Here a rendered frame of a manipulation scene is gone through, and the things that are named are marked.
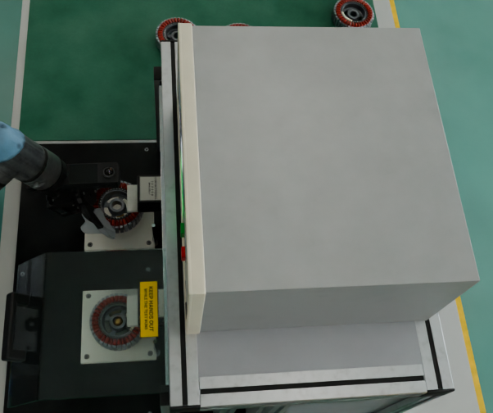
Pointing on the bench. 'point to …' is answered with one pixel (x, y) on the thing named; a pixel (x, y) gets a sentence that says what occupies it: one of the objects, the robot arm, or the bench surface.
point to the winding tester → (314, 179)
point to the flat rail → (162, 165)
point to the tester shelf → (407, 344)
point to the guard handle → (12, 328)
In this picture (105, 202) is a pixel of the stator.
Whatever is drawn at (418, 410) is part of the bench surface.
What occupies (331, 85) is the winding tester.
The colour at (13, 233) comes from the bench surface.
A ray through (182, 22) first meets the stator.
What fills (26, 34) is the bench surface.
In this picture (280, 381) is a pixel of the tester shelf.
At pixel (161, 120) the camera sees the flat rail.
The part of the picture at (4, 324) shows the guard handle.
